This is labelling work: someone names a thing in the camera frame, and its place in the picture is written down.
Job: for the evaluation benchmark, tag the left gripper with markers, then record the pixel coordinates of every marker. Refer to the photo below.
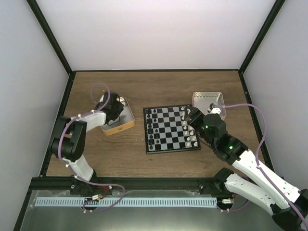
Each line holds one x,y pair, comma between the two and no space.
121,107

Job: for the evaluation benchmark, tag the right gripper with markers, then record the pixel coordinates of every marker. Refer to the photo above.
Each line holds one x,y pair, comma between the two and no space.
197,114

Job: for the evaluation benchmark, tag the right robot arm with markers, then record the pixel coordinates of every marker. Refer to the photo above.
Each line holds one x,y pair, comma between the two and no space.
287,205

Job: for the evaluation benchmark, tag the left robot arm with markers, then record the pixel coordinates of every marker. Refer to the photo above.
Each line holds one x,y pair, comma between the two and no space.
69,134

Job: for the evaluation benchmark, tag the pink metal tin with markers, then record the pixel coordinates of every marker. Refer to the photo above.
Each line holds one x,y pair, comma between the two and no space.
202,100

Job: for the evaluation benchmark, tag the yellow metal tin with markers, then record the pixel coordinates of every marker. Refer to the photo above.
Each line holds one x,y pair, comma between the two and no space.
125,120

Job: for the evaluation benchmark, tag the black white chessboard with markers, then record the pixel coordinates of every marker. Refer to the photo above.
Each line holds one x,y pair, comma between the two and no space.
170,129

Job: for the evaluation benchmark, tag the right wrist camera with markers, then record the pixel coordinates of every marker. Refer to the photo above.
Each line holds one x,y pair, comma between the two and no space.
213,109

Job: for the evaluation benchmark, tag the black aluminium frame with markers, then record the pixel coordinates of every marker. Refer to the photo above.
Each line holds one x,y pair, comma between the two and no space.
60,183

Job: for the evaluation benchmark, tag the light blue cable duct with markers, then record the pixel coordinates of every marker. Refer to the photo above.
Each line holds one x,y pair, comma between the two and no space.
202,202

